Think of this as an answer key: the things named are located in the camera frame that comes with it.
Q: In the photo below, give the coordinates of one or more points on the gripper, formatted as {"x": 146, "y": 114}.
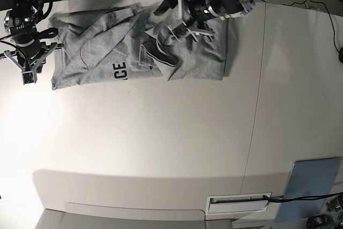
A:
{"x": 200, "y": 11}
{"x": 31, "y": 50}

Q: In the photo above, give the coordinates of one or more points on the grey T-shirt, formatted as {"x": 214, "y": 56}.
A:
{"x": 130, "y": 42}

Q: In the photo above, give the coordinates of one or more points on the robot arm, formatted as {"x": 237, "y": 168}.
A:
{"x": 25, "y": 15}
{"x": 230, "y": 9}

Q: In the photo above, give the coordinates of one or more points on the blue-grey board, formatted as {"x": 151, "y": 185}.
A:
{"x": 308, "y": 178}

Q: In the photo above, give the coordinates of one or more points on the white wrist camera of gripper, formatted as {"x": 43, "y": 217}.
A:
{"x": 179, "y": 31}
{"x": 29, "y": 77}

